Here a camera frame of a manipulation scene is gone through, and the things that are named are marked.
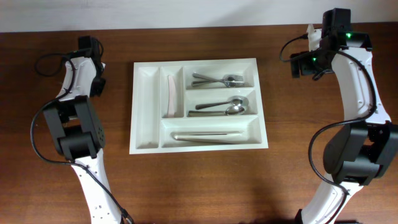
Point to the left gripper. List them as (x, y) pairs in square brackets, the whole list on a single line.
[(96, 86)]

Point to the steel fork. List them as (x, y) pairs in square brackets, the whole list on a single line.
[(217, 82), (214, 79)]

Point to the pink plastic knife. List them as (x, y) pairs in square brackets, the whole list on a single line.
[(172, 102)]

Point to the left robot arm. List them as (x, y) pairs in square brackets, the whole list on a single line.
[(77, 132)]

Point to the steel tablespoon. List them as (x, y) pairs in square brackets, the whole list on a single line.
[(234, 100), (230, 111)]

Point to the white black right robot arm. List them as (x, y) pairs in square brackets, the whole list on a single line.
[(349, 154)]

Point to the steel tongs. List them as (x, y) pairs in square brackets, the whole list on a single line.
[(209, 137)]

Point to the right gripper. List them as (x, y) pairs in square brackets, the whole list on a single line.
[(305, 66)]

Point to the white cutlery tray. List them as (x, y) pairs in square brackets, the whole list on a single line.
[(197, 82)]

